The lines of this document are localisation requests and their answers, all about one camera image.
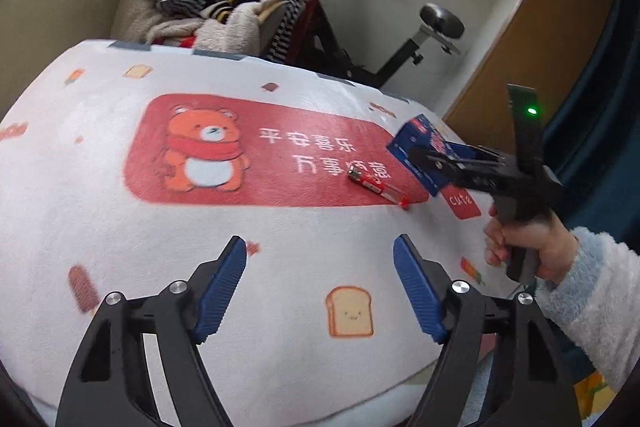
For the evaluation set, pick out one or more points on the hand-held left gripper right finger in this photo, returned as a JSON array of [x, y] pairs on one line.
[[417, 287]]

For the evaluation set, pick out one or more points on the red lighter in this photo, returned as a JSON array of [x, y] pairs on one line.
[[372, 183]]

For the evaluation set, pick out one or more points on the dark blue curtain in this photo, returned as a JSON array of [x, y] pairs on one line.
[[600, 132]]

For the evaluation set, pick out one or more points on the red cloth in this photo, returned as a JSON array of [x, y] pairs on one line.
[[306, 19]]

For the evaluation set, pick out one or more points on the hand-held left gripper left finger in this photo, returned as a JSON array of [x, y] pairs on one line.
[[222, 287]]

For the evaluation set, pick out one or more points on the yellow printed cloth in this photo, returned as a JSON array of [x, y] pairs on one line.
[[592, 394]]

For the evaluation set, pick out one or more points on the beige fleece blanket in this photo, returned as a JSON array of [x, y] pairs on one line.
[[225, 34]]

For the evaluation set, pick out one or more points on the blue cardboard box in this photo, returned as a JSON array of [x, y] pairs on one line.
[[415, 137]]

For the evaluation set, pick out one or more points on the white printed table mat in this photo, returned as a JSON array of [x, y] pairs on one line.
[[300, 82]]

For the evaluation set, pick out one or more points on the person's right forearm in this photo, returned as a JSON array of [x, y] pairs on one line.
[[600, 297]]

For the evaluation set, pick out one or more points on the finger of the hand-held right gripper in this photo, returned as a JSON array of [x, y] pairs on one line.
[[432, 162], [487, 152]]

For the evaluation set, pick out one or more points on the person's right hand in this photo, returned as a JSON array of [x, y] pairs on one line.
[[545, 242]]

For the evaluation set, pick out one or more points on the wooden door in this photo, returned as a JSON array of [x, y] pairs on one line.
[[540, 32]]

